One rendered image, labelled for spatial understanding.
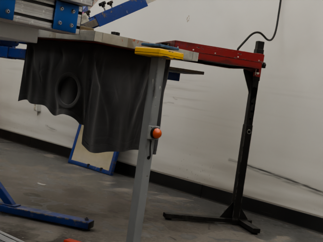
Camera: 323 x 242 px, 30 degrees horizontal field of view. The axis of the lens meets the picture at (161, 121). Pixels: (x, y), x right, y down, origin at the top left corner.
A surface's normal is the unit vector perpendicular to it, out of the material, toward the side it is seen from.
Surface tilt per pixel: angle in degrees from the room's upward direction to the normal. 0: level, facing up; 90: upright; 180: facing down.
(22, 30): 90
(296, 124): 90
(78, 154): 78
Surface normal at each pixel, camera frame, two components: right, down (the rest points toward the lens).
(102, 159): -0.65, -0.27
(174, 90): -0.69, -0.06
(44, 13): 0.74, 0.14
